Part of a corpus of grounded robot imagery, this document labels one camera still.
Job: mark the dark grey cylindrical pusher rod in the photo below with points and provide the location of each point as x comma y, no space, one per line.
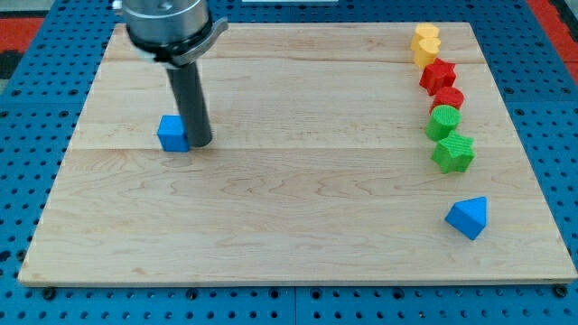
189,98

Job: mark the blue cube block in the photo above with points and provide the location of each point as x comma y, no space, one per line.
171,134

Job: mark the blue triangle block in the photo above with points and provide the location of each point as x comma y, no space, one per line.
469,216

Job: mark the light wooden board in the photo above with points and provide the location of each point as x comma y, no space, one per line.
319,172

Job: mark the yellow heart block front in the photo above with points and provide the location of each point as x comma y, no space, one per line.
426,51

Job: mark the yellow heart block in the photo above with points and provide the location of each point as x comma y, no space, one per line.
423,31
426,51

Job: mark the yellow heart block rear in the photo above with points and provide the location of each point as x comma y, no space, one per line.
423,31

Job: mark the red star block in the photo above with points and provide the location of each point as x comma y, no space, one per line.
437,75

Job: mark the green cylinder block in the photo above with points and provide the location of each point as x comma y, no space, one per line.
443,120

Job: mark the red cylinder block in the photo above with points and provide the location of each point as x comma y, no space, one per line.
449,96

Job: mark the green star block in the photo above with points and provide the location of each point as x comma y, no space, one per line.
454,153

